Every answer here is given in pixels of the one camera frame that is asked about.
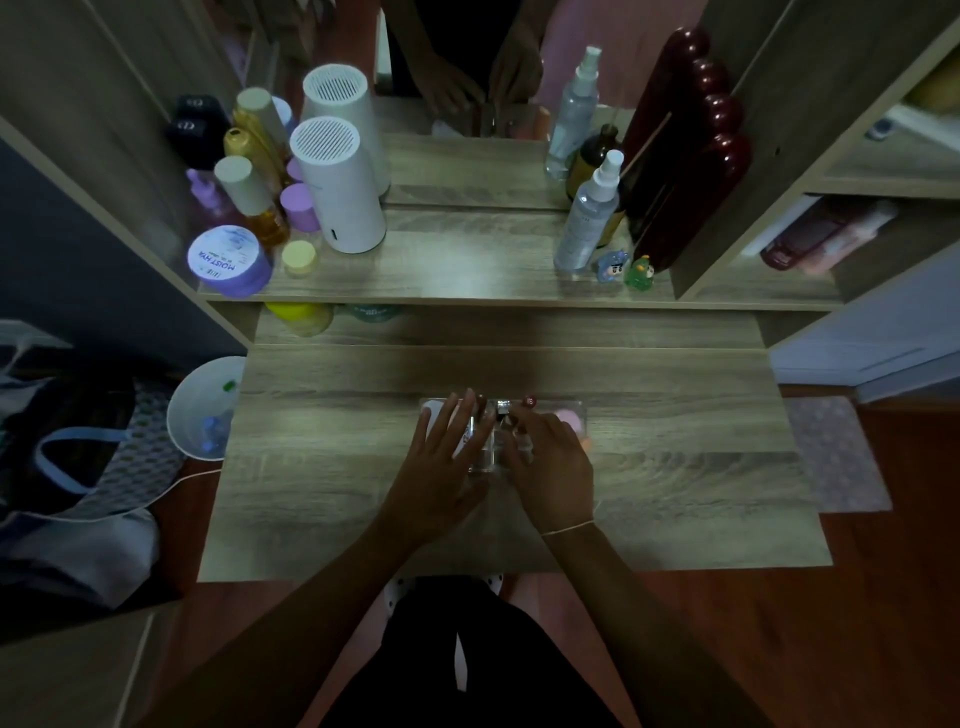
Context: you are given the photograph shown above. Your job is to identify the purple jar with white lid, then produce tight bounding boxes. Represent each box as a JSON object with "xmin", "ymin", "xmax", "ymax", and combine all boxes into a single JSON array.
[{"xmin": 186, "ymin": 225, "xmax": 274, "ymax": 300}]

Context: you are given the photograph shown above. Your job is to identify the black jar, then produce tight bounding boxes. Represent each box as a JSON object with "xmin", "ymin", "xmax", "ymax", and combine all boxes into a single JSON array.
[{"xmin": 164, "ymin": 114, "xmax": 231, "ymax": 171}]

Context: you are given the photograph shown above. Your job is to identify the white cylindrical humidifier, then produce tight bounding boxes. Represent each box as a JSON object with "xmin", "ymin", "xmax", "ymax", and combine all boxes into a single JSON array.
[{"xmin": 289, "ymin": 116, "xmax": 388, "ymax": 255}]

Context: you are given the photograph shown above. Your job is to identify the black shorts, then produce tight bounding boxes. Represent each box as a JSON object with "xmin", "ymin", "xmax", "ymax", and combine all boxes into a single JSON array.
[{"xmin": 321, "ymin": 575, "xmax": 625, "ymax": 728}]

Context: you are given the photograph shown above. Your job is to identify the light pink tube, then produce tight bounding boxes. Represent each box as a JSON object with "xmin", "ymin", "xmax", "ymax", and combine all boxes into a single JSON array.
[{"xmin": 796, "ymin": 199, "xmax": 900, "ymax": 276}]

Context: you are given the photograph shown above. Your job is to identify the clear acrylic organizer tray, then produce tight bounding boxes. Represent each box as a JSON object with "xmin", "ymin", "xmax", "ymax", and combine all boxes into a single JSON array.
[{"xmin": 418, "ymin": 396, "xmax": 591, "ymax": 475}]

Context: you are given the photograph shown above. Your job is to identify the wooden shelf unit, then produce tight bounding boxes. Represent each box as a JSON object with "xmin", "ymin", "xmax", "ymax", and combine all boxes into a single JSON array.
[{"xmin": 669, "ymin": 0, "xmax": 960, "ymax": 312}]

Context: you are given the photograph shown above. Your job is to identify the person's left hand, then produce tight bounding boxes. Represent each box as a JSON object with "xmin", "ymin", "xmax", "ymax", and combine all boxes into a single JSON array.
[{"xmin": 378, "ymin": 389, "xmax": 498, "ymax": 549}]

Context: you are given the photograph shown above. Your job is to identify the wall mirror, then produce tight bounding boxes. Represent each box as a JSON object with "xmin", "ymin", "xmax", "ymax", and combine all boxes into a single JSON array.
[{"xmin": 202, "ymin": 0, "xmax": 710, "ymax": 212}]

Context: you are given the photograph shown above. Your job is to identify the person's left forearm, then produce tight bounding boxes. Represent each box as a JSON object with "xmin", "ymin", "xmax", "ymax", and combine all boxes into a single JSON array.
[{"xmin": 138, "ymin": 523, "xmax": 436, "ymax": 728}]

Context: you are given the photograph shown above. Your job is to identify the small lavender pump bottle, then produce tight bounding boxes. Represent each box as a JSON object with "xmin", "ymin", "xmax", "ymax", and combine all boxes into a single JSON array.
[{"xmin": 185, "ymin": 168, "xmax": 230, "ymax": 228}]

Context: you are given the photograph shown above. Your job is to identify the yellow bottle with gold cap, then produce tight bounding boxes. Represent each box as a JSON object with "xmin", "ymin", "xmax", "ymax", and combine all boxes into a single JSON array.
[{"xmin": 222, "ymin": 126, "xmax": 288, "ymax": 198}]

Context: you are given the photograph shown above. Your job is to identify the small jar with yellow lid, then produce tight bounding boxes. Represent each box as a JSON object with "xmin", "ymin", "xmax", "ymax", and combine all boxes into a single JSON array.
[{"xmin": 281, "ymin": 240, "xmax": 320, "ymax": 279}]

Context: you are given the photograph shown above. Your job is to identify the white waste bin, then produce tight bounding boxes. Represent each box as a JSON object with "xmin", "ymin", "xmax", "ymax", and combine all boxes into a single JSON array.
[{"xmin": 165, "ymin": 355, "xmax": 248, "ymax": 462}]

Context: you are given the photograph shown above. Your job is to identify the person's right hand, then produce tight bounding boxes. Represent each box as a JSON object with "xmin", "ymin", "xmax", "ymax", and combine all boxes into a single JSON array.
[{"xmin": 499, "ymin": 405, "xmax": 598, "ymax": 537}]

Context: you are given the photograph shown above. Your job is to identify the grey patterned rug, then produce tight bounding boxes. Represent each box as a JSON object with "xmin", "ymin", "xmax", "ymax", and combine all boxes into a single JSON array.
[{"xmin": 782, "ymin": 395, "xmax": 894, "ymax": 516}]

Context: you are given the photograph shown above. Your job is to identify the amber bottle with beige cap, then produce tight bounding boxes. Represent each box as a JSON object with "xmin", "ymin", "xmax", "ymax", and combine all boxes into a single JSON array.
[{"xmin": 213, "ymin": 155, "xmax": 291, "ymax": 249}]

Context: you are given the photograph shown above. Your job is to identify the white drawer cabinet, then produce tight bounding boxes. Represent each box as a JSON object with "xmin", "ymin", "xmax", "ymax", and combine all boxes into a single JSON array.
[{"xmin": 768, "ymin": 238, "xmax": 960, "ymax": 407}]

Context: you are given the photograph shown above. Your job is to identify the clear spray bottle white nozzle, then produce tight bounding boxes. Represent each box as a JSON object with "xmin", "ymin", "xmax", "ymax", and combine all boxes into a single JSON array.
[{"xmin": 553, "ymin": 149, "xmax": 626, "ymax": 273}]

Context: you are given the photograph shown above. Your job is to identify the grey fabric bag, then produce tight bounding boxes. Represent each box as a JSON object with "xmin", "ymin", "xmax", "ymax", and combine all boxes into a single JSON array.
[{"xmin": 0, "ymin": 321, "xmax": 185, "ymax": 627}]

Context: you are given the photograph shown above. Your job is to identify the dark pink tube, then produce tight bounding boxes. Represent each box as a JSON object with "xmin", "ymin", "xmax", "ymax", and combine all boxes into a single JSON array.
[{"xmin": 759, "ymin": 201, "xmax": 856, "ymax": 272}]

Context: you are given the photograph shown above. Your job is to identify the person's right forearm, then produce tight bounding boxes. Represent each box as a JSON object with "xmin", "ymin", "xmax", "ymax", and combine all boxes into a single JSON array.
[{"xmin": 541, "ymin": 522, "xmax": 775, "ymax": 728}]

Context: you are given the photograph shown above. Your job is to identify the dark red bubble frame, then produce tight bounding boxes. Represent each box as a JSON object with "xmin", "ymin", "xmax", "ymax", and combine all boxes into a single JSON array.
[{"xmin": 621, "ymin": 26, "xmax": 754, "ymax": 273}]

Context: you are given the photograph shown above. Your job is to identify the bottle with purple cap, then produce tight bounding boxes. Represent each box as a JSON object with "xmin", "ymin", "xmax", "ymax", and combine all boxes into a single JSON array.
[{"xmin": 279, "ymin": 183, "xmax": 323, "ymax": 234}]

